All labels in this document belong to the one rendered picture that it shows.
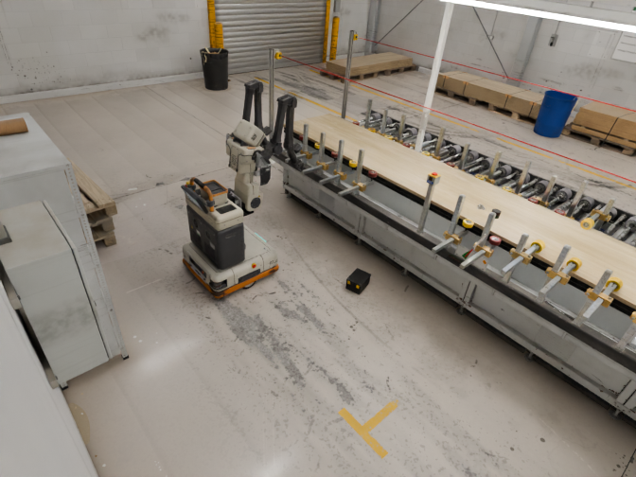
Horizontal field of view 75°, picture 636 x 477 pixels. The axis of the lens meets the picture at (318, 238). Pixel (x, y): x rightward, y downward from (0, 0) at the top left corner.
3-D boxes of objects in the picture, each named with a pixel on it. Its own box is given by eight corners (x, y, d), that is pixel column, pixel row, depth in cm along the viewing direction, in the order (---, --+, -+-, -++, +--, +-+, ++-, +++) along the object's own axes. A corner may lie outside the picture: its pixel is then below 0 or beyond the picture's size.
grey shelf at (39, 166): (61, 391, 279) (-34, 185, 190) (28, 313, 332) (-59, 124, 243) (129, 357, 305) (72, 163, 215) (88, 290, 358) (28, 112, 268)
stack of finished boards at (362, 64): (412, 64, 1090) (413, 58, 1080) (348, 76, 949) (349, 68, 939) (389, 58, 1134) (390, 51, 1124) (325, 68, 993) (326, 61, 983)
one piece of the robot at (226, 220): (220, 284, 351) (213, 198, 303) (189, 252, 383) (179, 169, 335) (254, 269, 370) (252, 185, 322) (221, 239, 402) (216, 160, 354)
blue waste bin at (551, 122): (555, 142, 737) (573, 100, 695) (524, 131, 770) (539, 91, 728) (569, 135, 770) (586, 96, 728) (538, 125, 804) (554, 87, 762)
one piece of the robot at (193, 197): (212, 221, 325) (199, 203, 308) (190, 203, 346) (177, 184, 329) (223, 212, 328) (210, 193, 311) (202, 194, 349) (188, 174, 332)
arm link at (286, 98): (275, 93, 308) (284, 97, 302) (290, 93, 317) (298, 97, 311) (266, 150, 329) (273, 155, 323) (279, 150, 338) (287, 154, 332)
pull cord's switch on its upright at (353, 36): (344, 130, 518) (356, 31, 454) (337, 126, 527) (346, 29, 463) (349, 128, 523) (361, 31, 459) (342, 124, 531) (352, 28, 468)
